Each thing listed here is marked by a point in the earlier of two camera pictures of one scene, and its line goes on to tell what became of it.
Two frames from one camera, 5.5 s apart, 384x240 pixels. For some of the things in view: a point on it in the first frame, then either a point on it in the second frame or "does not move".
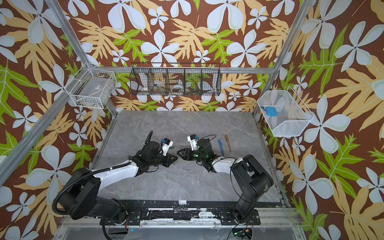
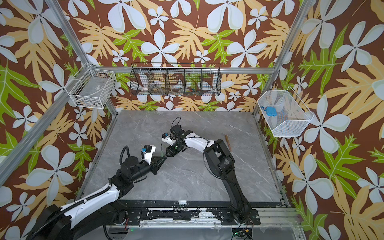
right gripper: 190,154 -> 172,150
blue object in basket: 270,111 does not move
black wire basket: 171,79 does not move
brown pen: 226,136 does not move
